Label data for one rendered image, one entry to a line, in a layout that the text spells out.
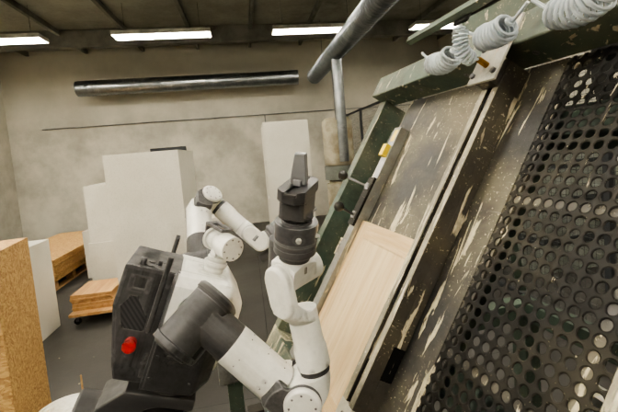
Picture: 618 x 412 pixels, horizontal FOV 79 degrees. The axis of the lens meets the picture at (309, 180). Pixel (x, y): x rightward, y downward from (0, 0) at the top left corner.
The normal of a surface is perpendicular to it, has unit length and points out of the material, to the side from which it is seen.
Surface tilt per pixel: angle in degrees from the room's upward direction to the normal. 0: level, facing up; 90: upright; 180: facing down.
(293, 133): 90
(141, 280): 91
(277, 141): 90
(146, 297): 90
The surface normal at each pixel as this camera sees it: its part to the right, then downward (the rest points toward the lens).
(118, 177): 0.16, 0.07
